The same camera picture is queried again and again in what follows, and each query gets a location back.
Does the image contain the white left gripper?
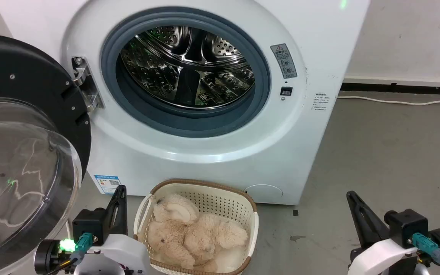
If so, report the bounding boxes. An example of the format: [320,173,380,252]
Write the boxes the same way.
[34,185,152,275]

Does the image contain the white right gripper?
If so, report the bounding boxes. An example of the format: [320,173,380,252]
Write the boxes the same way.
[346,191,440,275]

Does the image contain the white front-load washing machine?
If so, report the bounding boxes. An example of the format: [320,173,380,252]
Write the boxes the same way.
[0,0,371,206]

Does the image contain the blue energy label sticker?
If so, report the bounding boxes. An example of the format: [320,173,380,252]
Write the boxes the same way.
[94,175,121,195]

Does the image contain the beige plush teddy bear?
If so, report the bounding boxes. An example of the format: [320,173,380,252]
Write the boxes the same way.
[147,194,249,270]

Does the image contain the cream plastic laundry basket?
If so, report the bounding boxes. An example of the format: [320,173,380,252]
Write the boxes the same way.
[133,178,259,275]

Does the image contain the round white filter cover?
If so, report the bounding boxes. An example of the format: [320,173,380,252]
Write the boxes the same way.
[244,184,283,202]

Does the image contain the black washer door, clear bowl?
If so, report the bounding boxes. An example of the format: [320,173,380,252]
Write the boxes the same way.
[0,33,92,275]

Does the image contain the grey rubber door gasket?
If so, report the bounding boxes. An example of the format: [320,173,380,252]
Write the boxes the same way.
[101,6,272,138]

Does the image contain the white plush toy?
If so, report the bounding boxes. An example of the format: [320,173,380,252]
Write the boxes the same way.
[195,244,248,274]

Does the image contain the small printed text label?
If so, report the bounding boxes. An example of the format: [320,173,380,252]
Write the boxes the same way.
[312,93,331,112]

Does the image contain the chrome door hinge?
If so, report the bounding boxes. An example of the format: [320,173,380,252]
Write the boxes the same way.
[71,56,105,113]

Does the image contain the black baseboard strip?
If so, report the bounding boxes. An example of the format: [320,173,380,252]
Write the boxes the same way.
[340,82,440,96]

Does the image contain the perforated steel washer drum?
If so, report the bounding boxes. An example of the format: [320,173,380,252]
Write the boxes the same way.
[120,25,256,110]

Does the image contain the grey warning sticker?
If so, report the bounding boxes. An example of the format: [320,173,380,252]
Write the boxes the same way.
[270,43,298,79]

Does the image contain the teal left camera connector cable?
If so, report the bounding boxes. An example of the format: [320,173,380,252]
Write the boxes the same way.
[45,232,94,275]

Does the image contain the teal camera connector cable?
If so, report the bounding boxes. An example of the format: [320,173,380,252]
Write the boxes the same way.
[45,232,94,275]
[408,232,440,275]

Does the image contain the teal right camera connector cable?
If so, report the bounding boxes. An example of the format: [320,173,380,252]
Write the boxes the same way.
[408,232,440,275]

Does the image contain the white floor cable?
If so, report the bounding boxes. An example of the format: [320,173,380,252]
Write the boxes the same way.
[336,95,440,106]

